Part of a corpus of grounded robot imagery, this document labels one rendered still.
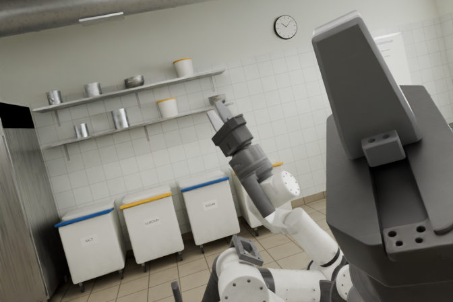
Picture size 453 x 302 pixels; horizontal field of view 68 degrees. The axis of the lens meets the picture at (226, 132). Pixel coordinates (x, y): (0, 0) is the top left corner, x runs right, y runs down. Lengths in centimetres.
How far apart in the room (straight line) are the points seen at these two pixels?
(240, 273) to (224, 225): 336
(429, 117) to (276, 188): 62
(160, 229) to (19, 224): 130
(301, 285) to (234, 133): 37
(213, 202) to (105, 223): 114
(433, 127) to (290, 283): 68
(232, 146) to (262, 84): 376
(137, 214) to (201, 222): 68
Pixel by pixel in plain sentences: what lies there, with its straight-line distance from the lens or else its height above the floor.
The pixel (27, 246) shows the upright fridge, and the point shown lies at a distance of 375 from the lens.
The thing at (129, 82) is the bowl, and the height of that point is 206.
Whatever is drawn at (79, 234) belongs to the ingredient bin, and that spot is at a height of 60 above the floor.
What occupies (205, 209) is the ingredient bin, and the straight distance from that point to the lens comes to 377.
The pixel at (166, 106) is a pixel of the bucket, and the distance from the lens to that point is 405.
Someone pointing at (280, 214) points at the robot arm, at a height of 116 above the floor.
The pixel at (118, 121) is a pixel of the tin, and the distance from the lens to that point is 409.
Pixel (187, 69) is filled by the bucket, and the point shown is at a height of 207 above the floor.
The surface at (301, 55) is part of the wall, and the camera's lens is 481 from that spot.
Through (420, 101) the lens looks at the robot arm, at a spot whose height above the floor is 142.
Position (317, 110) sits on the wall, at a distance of 480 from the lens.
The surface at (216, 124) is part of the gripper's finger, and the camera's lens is 86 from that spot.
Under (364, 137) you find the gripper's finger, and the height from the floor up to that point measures 141.
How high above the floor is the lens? 144
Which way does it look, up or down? 3 degrees down
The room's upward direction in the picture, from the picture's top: 14 degrees counter-clockwise
